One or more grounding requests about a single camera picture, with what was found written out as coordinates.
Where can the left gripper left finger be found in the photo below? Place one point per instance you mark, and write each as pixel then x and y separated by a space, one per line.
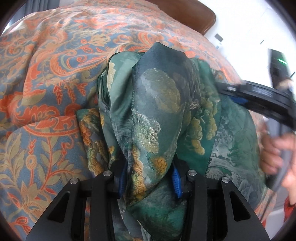
pixel 64 218

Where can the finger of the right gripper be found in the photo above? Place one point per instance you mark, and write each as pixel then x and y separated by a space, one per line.
pixel 267 101

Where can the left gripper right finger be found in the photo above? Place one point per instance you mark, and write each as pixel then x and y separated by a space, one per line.
pixel 216 209

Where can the green patterned padded jacket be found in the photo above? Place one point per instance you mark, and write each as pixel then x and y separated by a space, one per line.
pixel 159 104

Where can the person's right hand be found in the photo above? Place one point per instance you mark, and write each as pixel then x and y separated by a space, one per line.
pixel 270 160

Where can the brown wooden headboard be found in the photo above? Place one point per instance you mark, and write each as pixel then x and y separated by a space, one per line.
pixel 191 13

